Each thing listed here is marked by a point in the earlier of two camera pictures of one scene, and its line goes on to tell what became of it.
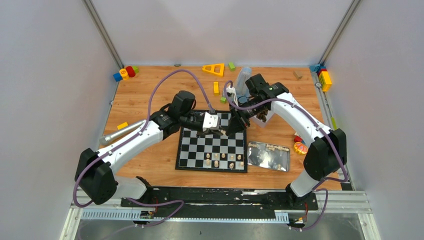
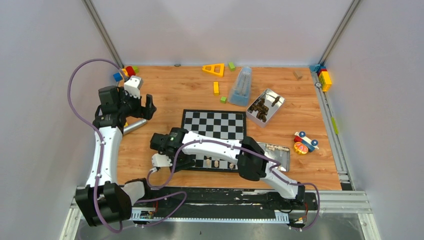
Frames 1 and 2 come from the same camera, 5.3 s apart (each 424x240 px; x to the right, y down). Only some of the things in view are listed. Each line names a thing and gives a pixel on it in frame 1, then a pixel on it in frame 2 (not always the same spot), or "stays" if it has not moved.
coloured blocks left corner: x=124 y=74 stays
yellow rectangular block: x=216 y=88 stays
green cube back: x=231 y=66 stays
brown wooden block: x=298 y=74 stays
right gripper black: x=238 y=123 to x=189 y=161
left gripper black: x=203 y=131 to x=139 y=108
